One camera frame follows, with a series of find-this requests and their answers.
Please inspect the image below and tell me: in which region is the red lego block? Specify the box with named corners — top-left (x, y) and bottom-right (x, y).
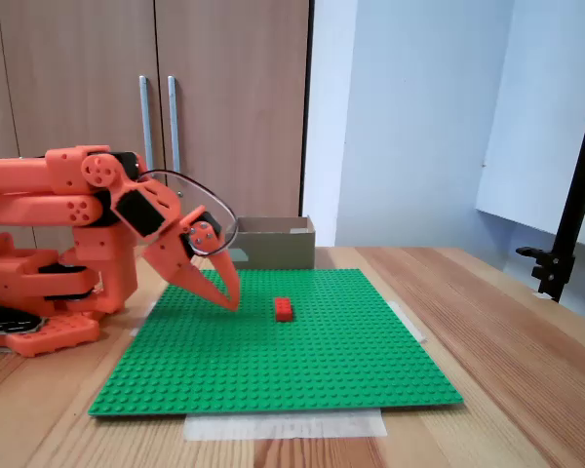
top-left (274, 296), bottom-right (295, 323)

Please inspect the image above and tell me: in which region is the open cardboard box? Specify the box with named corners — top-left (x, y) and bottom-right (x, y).
top-left (225, 215), bottom-right (317, 270)

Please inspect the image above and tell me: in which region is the green lego baseplate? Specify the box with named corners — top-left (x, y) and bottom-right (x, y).
top-left (88, 267), bottom-right (465, 419)

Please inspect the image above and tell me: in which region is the narrow masking tape strip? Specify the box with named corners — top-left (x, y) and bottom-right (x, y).
top-left (129, 299), bottom-right (160, 338)
top-left (387, 300), bottom-right (429, 344)

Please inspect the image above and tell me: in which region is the wide masking tape strip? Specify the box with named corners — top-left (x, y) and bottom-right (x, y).
top-left (183, 409), bottom-right (389, 443)

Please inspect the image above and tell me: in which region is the wooden cabinet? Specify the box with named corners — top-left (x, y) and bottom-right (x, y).
top-left (0, 0), bottom-right (314, 251)

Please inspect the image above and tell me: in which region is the black stand pole with clamp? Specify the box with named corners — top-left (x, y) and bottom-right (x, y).
top-left (515, 62), bottom-right (585, 304)

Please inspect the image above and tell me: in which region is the gripper motor cable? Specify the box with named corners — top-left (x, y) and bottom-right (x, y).
top-left (136, 169), bottom-right (239, 258)

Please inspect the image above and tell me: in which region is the metal cabinet handle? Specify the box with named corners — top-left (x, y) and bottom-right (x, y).
top-left (167, 75), bottom-right (183, 176)
top-left (138, 75), bottom-right (156, 170)

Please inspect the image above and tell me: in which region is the white wall board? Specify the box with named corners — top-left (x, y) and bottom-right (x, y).
top-left (476, 0), bottom-right (585, 253)

